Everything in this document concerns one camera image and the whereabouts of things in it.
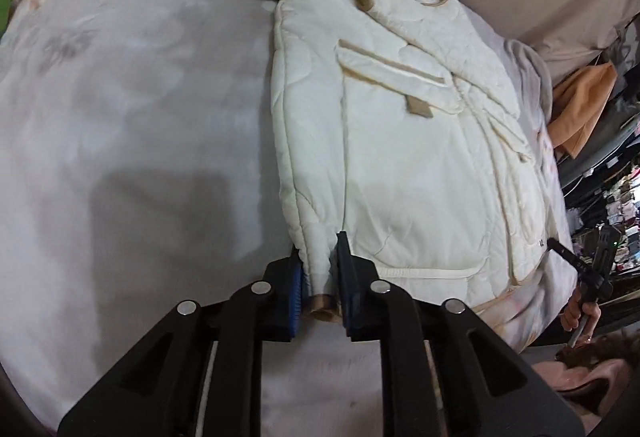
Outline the cream quilted jacket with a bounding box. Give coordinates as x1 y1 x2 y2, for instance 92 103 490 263
49 0 564 323

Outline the person's right hand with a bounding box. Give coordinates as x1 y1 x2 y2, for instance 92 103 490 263
560 290 601 345

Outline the pink sleeve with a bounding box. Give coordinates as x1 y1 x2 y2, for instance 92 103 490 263
533 359 631 395

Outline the orange hanging cloth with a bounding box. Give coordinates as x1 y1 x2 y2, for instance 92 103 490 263
547 62 617 160

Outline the grey floral bed blanket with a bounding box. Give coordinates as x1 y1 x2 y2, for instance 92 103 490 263
0 0 582 437

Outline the green plush pillow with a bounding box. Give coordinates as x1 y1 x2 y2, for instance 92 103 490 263
0 0 13 37

